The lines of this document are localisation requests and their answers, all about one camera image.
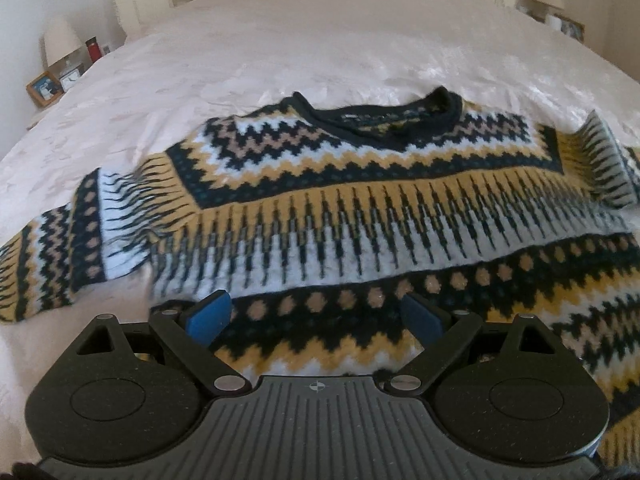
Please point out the left cream bedside lamp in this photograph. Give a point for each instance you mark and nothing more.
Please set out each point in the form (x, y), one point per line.
(59, 40)

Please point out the small white clock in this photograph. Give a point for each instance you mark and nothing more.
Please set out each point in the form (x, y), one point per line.
(70, 78)

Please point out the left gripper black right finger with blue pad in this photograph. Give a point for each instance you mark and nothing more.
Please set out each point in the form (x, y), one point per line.
(444, 336)

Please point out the white mug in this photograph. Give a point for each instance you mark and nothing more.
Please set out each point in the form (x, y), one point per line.
(553, 22)

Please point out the wooden photo frame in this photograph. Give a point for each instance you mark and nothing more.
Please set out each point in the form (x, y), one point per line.
(45, 89)

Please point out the patterned knit sweater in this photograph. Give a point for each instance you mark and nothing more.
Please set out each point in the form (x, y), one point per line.
(318, 222)

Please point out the red bottle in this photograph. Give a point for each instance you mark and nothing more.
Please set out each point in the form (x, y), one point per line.
(94, 50)

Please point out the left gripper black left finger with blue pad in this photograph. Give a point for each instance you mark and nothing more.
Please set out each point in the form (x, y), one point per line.
(188, 333)

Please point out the pale pink bedspread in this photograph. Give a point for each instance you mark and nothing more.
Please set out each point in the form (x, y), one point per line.
(217, 58)

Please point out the right nightstand photo frame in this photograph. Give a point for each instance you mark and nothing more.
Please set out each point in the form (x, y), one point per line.
(573, 29)

